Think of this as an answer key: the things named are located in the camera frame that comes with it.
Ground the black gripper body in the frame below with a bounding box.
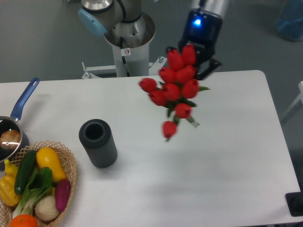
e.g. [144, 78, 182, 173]
[178, 9, 223, 65]

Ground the red tulip bouquet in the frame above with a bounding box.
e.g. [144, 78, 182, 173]
[138, 44, 209, 141]

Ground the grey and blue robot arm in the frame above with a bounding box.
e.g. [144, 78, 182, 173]
[78, 0, 229, 80]

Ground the dark grey ribbed vase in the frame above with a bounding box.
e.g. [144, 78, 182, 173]
[79, 119, 117, 168]

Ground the blue translucent container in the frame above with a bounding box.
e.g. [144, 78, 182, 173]
[275, 0, 303, 42]

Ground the black device at table edge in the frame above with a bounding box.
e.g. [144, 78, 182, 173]
[285, 192, 303, 217]

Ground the yellow squash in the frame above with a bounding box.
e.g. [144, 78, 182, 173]
[36, 147, 67, 183]

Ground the purple eggplant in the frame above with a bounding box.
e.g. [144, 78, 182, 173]
[54, 179, 71, 212]

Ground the green cucumber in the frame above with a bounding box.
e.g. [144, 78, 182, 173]
[14, 150, 36, 195]

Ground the bread roll in pan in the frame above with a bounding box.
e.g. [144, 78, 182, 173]
[0, 130, 21, 150]

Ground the green bok choy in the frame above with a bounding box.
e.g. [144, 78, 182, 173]
[12, 167, 53, 218]

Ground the white garlic bulb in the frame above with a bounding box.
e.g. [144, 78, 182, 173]
[35, 195, 60, 222]

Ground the yellow bell pepper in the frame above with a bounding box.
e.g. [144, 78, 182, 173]
[0, 159, 21, 207]

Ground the orange fruit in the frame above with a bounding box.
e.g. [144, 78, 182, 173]
[9, 214, 38, 227]

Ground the woven wicker basket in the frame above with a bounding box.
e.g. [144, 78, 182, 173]
[10, 140, 77, 227]

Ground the white frame at right edge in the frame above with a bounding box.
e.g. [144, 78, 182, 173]
[280, 81, 303, 125]

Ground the blue handled saucepan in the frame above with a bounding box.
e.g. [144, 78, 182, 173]
[0, 78, 40, 171]

